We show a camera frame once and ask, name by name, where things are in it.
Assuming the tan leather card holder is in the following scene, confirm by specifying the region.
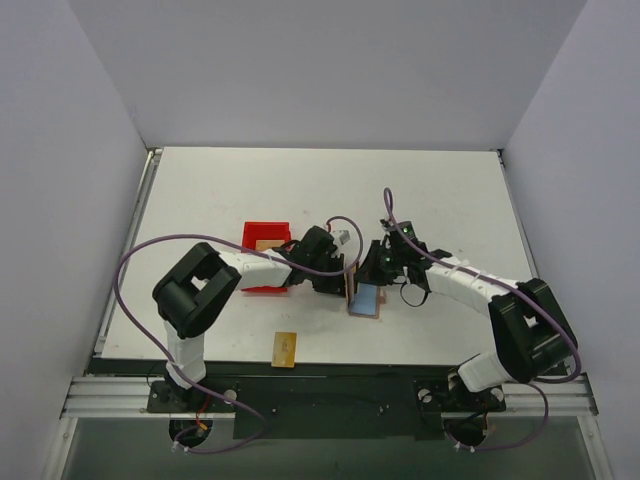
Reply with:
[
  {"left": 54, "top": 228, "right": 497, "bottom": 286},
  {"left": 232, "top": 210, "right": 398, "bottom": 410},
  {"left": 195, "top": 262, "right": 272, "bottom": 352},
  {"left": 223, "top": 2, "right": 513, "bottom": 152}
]
[{"left": 344, "top": 264, "right": 387, "bottom": 320}]

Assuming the gold card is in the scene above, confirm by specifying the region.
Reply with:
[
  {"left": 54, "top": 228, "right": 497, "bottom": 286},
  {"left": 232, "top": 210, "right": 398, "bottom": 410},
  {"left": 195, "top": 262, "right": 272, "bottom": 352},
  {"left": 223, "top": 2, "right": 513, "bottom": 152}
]
[
  {"left": 271, "top": 332, "right": 297, "bottom": 368},
  {"left": 255, "top": 239, "right": 286, "bottom": 252}
]

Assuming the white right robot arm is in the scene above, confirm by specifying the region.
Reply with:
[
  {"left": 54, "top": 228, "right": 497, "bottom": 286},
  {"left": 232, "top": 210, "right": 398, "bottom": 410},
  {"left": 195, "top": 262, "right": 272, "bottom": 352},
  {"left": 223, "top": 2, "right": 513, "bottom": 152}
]
[{"left": 355, "top": 219, "right": 578, "bottom": 409}]

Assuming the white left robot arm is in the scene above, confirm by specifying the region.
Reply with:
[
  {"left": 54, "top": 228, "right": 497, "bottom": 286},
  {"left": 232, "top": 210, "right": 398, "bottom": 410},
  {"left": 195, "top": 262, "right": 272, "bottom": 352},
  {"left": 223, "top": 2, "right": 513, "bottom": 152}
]
[{"left": 152, "top": 226, "right": 350, "bottom": 412}]

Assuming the red plastic bin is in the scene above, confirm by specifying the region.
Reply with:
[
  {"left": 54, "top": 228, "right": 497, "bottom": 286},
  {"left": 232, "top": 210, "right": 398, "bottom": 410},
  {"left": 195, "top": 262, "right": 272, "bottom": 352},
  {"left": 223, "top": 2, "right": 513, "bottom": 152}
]
[{"left": 238, "top": 220, "right": 293, "bottom": 294}]

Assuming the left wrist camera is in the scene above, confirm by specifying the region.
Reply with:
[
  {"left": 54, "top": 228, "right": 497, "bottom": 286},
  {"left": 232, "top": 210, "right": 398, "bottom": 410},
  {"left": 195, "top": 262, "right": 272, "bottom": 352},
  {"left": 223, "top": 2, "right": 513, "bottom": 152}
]
[{"left": 329, "top": 230, "right": 351, "bottom": 247}]

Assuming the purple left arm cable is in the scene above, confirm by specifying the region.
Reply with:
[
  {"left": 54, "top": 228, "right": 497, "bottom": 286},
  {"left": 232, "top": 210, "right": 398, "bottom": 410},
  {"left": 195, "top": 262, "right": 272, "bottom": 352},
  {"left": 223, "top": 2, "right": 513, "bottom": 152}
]
[{"left": 114, "top": 215, "right": 364, "bottom": 454}]

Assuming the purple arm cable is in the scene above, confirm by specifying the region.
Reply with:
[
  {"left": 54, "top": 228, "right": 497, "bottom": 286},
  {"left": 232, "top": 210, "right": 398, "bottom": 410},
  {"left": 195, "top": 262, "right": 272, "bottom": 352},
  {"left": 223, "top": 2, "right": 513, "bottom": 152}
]
[
  {"left": 114, "top": 215, "right": 364, "bottom": 454},
  {"left": 382, "top": 187, "right": 584, "bottom": 454}
]

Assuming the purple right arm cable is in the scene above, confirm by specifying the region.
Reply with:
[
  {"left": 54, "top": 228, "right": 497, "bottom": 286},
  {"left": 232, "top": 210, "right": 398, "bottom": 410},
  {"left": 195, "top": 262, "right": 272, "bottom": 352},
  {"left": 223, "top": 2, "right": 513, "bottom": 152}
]
[{"left": 382, "top": 187, "right": 584, "bottom": 454}]

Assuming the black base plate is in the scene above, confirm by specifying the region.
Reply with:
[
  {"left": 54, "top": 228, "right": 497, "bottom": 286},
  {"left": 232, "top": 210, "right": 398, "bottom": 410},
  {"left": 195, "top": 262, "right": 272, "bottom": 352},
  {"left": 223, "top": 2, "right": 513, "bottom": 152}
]
[{"left": 147, "top": 361, "right": 506, "bottom": 440}]

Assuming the aluminium frame rail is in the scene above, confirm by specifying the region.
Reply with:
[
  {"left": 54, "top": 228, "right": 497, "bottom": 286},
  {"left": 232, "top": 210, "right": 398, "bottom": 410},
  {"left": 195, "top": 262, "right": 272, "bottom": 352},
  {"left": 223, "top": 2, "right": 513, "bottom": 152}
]
[{"left": 59, "top": 374, "right": 236, "bottom": 419}]

